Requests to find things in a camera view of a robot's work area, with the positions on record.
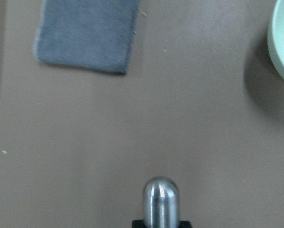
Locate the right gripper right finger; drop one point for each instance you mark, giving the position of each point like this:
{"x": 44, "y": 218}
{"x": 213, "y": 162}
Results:
{"x": 185, "y": 224}

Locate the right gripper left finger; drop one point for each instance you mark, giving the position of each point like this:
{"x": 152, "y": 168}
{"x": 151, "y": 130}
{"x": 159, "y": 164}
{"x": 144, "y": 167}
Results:
{"x": 138, "y": 224}

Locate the steel muddler black tip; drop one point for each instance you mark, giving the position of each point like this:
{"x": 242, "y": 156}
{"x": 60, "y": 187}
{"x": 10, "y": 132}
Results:
{"x": 161, "y": 203}

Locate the grey folded cloth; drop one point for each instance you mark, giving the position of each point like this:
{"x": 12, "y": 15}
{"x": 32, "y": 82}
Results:
{"x": 95, "y": 34}

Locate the mint green bowl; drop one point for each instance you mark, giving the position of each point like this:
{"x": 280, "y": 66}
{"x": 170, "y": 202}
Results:
{"x": 275, "y": 37}

